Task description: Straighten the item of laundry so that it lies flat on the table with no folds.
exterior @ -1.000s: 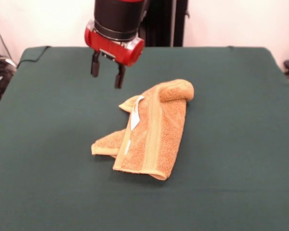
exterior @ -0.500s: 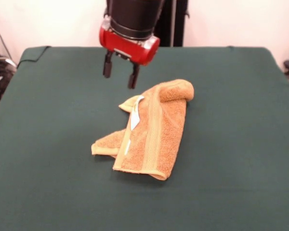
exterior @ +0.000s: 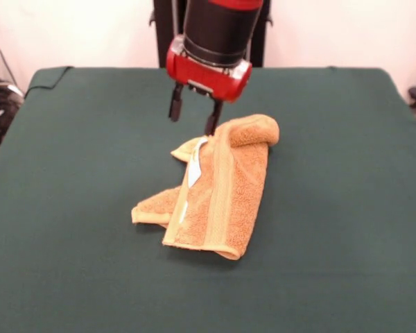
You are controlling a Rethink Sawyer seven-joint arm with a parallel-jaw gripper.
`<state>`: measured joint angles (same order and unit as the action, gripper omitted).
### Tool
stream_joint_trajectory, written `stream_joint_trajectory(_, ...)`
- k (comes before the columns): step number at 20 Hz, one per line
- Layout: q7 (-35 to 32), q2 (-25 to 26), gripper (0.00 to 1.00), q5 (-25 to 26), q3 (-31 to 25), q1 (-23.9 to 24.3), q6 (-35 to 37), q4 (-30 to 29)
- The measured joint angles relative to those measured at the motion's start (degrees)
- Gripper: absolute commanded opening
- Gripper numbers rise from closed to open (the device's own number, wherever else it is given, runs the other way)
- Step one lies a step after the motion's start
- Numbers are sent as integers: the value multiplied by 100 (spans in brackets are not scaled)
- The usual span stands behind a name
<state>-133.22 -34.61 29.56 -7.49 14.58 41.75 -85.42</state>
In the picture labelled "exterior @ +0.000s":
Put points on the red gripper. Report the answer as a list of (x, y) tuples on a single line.
[(208, 78)]

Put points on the orange terry towel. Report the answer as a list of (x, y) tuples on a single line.
[(229, 194)]

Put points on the dark green table cloth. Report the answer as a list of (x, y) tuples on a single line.
[(73, 208)]

